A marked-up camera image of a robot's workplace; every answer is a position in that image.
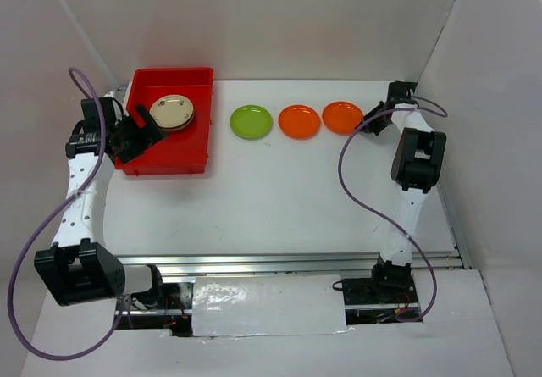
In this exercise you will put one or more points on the orange plate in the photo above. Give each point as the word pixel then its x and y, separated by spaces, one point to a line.
pixel 299 122
pixel 342 117

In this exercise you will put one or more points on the aluminium rail frame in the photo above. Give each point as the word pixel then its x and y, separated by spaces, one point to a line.
pixel 278 205

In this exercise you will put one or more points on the green plate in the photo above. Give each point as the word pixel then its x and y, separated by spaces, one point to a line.
pixel 251 122

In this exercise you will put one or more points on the cream floral plate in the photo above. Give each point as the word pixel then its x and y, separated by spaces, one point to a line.
pixel 172 110

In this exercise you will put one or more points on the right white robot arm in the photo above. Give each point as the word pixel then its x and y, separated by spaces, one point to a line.
pixel 415 170

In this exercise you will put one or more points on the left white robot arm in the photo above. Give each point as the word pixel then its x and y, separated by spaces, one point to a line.
pixel 78 267

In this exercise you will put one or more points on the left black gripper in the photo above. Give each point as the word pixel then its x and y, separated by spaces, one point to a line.
pixel 146 135

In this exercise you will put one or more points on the white foil cover sheet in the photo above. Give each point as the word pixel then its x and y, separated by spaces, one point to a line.
pixel 267 305

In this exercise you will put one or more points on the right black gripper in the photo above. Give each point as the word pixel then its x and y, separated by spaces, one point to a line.
pixel 373 128

